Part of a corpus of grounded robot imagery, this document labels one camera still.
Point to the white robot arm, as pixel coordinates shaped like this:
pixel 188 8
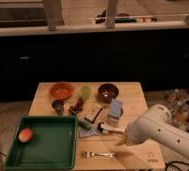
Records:
pixel 153 124

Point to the green plastic tray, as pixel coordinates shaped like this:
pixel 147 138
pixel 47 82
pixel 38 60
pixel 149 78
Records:
pixel 52 147

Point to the green plastic cup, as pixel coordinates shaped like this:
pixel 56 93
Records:
pixel 85 92

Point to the dark purple bowl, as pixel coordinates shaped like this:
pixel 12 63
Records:
pixel 107 92

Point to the white and brown box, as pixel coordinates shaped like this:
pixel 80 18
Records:
pixel 92 114

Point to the brown toy figure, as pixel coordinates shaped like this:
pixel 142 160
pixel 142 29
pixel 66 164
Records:
pixel 78 107

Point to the blue sponge block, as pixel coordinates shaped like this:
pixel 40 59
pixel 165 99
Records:
pixel 115 109

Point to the orange bowl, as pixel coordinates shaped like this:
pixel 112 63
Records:
pixel 61 90

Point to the grey blue cloth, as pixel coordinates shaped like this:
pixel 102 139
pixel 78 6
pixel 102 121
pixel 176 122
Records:
pixel 94 131

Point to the silver fork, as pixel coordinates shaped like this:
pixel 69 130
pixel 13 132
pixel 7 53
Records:
pixel 88 154

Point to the wooden railing shelf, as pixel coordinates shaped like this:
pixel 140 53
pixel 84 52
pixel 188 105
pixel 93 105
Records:
pixel 46 17

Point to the orange peach fruit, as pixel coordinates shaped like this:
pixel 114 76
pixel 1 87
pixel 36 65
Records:
pixel 25 135

